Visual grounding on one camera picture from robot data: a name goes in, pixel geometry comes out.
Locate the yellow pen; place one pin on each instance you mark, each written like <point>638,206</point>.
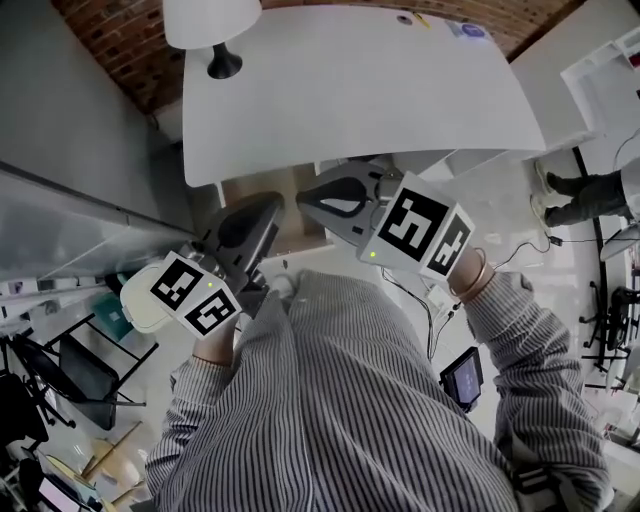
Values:
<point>422,20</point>

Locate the white shade table lamp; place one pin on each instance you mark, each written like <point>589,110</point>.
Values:
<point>210,25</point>

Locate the person's right forearm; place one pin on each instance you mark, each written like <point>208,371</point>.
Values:
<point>530,350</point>

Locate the black office chair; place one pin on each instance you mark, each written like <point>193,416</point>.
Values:
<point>20,400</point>

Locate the laptop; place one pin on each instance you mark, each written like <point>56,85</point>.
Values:
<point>55,495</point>

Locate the beige trash bin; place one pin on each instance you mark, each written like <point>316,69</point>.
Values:
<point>140,310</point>

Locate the black screen device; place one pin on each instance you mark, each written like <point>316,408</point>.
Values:
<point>465,380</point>

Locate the person's left forearm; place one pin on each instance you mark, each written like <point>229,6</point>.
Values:
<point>215,345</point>

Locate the black metal pole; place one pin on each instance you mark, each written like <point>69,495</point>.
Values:
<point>604,275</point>

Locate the black folding chair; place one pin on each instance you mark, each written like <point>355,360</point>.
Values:
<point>85,370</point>

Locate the wooden table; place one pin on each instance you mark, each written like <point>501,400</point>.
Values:
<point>107,447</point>

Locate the teal plastic box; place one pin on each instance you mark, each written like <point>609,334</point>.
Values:
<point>112,315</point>

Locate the black power adapter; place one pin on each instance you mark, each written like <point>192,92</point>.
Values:
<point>555,240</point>

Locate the white power strip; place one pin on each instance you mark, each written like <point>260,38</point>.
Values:
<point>439,299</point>

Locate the white bookshelf cabinet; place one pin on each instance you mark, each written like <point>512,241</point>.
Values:
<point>550,90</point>

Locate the grey refrigerator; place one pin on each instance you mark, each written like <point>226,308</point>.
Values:
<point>60,125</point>

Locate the person's striped shirt torso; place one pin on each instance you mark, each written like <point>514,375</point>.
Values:
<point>350,400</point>

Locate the white desk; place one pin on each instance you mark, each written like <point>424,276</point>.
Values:
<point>350,90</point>

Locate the grey oval board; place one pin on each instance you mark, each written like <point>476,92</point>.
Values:
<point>620,247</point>

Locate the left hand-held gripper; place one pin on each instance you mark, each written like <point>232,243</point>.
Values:
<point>190,300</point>

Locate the blue white packet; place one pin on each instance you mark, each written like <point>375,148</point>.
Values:
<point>470,30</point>

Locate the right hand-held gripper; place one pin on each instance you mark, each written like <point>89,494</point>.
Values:
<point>415,220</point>

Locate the black wheeled stand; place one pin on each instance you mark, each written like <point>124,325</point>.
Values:
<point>612,320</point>

